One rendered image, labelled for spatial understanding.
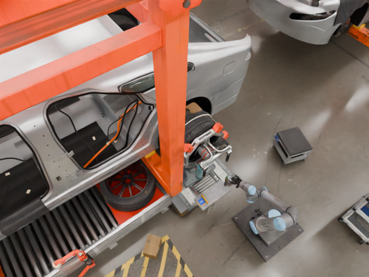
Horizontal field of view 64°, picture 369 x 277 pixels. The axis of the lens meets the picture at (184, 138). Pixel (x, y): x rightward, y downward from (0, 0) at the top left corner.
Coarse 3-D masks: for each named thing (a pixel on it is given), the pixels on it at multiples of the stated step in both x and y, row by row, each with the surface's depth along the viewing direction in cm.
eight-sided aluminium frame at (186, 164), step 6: (210, 132) 319; (222, 132) 337; (198, 138) 313; (204, 138) 314; (192, 144) 315; (198, 144) 312; (192, 150) 314; (186, 156) 318; (186, 162) 327; (192, 162) 351
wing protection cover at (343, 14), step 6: (342, 0) 404; (348, 0) 404; (354, 0) 407; (360, 0) 414; (366, 0) 426; (342, 6) 409; (348, 6) 411; (354, 6) 416; (360, 6) 423; (342, 12) 416; (348, 12) 419; (336, 18) 421; (342, 18) 424; (348, 18) 427; (336, 24) 430
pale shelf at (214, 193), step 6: (222, 180) 361; (216, 186) 356; (222, 186) 356; (204, 192) 352; (210, 192) 352; (216, 192) 352; (222, 192) 352; (198, 198) 347; (210, 198) 348; (216, 198) 348; (198, 204) 343; (204, 204) 343; (210, 204) 344
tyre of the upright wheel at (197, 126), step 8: (200, 112) 331; (192, 120) 319; (200, 120) 320; (208, 120) 323; (192, 128) 314; (200, 128) 314; (208, 128) 321; (184, 136) 314; (192, 136) 312; (192, 160) 357
